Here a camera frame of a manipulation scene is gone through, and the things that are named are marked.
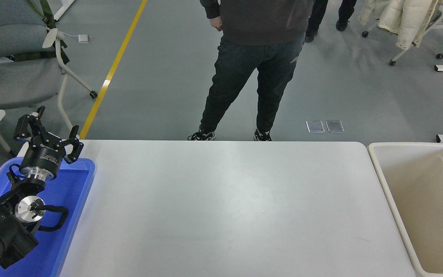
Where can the blue plastic tray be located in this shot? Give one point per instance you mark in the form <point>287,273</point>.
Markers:
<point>71,200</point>

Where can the person's right hand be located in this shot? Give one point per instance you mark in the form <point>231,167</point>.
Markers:
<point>216,23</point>

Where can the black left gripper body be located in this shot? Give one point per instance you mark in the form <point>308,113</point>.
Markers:
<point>43,157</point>

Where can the large pale plastic bin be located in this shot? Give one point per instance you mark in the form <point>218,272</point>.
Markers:
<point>410,165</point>

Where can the cream white jacket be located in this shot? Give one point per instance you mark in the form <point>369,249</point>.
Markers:
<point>402,19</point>

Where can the white desk leg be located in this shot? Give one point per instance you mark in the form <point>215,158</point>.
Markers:
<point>63,8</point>

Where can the grey office chair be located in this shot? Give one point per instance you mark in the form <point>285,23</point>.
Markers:
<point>14,80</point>

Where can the clear floor plate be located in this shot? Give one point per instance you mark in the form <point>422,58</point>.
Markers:
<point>315,126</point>
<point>335,126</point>

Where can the person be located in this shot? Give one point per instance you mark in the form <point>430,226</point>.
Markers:
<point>256,46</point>
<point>317,15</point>

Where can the white power adapter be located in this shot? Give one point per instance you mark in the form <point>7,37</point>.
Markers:
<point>84,37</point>

